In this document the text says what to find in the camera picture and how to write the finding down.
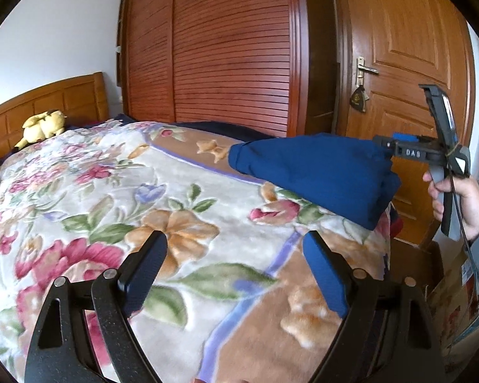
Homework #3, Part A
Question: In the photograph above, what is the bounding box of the blue suit jacket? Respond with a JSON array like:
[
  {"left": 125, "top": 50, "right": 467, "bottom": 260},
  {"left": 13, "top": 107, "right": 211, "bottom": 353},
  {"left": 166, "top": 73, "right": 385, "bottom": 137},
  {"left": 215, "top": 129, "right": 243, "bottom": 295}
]
[{"left": 228, "top": 133, "right": 400, "bottom": 230}]

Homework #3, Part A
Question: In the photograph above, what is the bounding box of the person's right hand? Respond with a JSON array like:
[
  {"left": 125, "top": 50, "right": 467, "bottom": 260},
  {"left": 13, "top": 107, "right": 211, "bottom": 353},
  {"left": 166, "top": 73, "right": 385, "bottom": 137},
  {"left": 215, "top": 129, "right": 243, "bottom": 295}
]
[{"left": 422, "top": 171, "right": 479, "bottom": 241}]

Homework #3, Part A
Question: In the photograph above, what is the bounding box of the smartphone on gripper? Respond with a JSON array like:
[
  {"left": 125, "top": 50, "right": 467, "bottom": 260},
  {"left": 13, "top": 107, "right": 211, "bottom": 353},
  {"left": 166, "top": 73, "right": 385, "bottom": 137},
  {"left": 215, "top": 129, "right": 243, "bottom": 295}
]
[{"left": 442, "top": 94, "right": 456, "bottom": 136}]

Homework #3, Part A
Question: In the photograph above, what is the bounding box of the cardboard box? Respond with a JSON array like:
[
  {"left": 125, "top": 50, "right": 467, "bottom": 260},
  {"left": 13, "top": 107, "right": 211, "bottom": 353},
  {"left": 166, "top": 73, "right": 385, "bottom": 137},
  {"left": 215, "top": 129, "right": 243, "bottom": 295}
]
[{"left": 390, "top": 239, "right": 479, "bottom": 376}]

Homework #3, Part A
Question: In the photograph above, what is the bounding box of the wooden room door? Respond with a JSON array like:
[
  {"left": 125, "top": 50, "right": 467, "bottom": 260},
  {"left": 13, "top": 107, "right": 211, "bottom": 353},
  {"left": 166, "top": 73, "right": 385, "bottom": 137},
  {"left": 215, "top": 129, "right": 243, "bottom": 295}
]
[{"left": 330, "top": 0, "right": 478, "bottom": 248}]

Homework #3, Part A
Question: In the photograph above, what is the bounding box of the floral bed blanket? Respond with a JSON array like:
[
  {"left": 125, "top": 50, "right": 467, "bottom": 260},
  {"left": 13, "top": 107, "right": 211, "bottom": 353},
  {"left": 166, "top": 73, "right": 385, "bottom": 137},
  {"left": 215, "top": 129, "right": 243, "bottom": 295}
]
[{"left": 0, "top": 120, "right": 389, "bottom": 382}]

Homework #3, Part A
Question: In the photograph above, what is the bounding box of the wooden louvred wardrobe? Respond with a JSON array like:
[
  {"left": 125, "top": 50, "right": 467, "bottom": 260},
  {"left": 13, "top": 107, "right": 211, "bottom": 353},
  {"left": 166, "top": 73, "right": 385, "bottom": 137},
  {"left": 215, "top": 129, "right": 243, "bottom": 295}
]
[{"left": 120, "top": 0, "right": 337, "bottom": 137}]

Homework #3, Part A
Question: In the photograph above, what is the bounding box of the yellow plush toy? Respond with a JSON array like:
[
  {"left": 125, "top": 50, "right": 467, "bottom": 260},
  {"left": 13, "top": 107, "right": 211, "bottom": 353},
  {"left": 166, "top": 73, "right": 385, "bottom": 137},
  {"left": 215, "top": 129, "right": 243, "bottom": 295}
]
[{"left": 14, "top": 110, "right": 66, "bottom": 150}]

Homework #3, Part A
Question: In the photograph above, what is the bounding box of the wooden bed headboard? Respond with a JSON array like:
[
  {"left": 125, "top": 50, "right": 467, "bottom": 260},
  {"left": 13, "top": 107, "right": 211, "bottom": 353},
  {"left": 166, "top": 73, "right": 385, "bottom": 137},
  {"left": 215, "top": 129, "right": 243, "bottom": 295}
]
[{"left": 0, "top": 72, "right": 110, "bottom": 157}]

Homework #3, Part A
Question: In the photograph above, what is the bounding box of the brass door handle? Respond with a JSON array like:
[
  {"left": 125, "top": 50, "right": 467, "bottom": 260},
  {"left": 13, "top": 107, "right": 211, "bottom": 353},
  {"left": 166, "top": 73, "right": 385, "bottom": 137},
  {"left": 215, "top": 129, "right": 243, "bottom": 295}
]
[{"left": 355, "top": 56, "right": 379, "bottom": 87}]

